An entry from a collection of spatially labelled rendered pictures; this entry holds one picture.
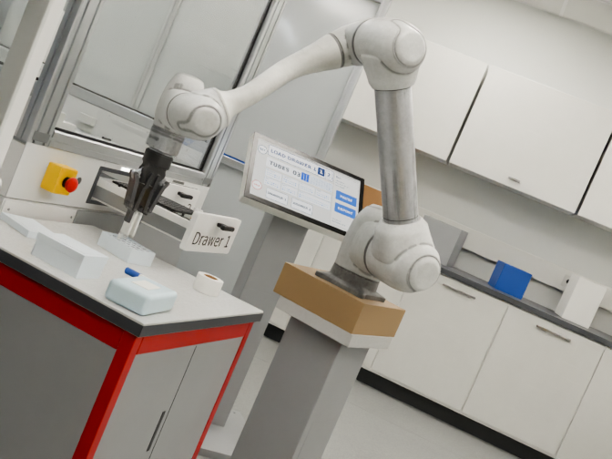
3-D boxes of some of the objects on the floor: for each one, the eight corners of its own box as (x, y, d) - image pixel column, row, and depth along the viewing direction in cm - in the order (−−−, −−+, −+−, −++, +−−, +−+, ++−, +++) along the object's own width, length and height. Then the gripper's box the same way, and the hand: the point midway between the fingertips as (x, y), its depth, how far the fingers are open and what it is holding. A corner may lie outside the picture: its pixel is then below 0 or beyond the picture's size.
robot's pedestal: (303, 550, 261) (396, 339, 255) (251, 571, 235) (354, 336, 230) (236, 500, 276) (322, 300, 271) (181, 514, 251) (275, 293, 245)
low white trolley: (155, 566, 217) (264, 311, 211) (-1, 673, 158) (144, 323, 152) (-4, 463, 235) (92, 225, 229) (-197, 524, 176) (-74, 206, 171)
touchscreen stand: (268, 473, 311) (372, 232, 304) (159, 445, 294) (267, 189, 287) (237, 417, 357) (327, 208, 350) (142, 391, 341) (234, 170, 333)
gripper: (169, 153, 216) (136, 234, 218) (132, 140, 205) (97, 226, 207) (188, 162, 212) (154, 244, 214) (150, 149, 201) (115, 236, 202)
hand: (131, 223), depth 210 cm, fingers closed, pressing on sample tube
